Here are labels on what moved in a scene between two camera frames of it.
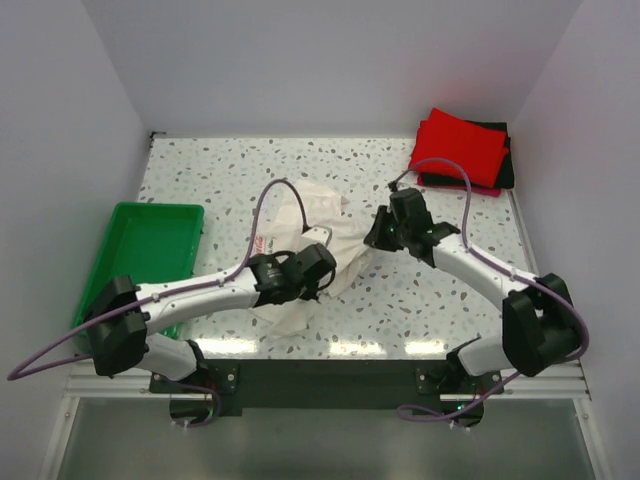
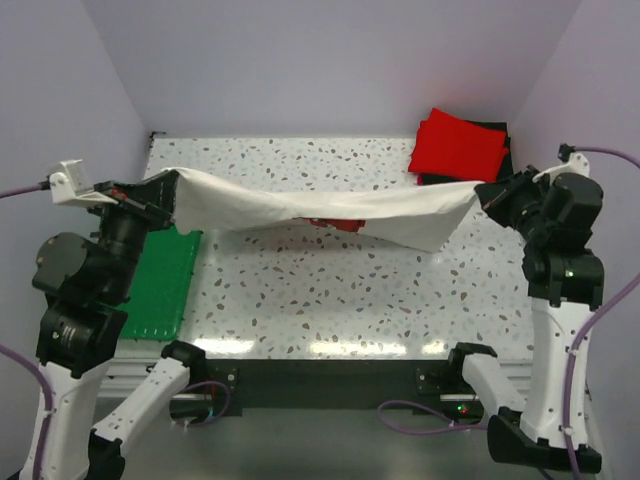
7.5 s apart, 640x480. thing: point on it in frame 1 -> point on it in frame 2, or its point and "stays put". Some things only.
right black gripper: x=376 y=238 -> x=495 y=196
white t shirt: x=285 y=215 -> x=425 y=217
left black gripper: x=310 y=293 -> x=153 y=198
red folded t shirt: x=475 y=147 stays put
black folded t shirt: x=506 y=177 stays put
